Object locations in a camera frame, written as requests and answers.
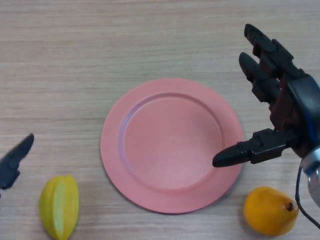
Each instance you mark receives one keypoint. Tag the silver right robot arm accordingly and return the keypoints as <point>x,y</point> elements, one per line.
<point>312,167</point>

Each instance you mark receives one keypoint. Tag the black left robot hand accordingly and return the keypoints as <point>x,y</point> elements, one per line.
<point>12,165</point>

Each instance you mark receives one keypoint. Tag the yellow starfruit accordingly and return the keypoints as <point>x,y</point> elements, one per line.
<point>58,207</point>

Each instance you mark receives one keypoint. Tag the orange pear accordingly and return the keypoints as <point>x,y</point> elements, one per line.
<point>267,212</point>

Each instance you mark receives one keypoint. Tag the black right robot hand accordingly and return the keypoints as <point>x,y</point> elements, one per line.
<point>300,105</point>

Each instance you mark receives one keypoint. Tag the pink round plate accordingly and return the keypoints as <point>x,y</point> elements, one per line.
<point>172,147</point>

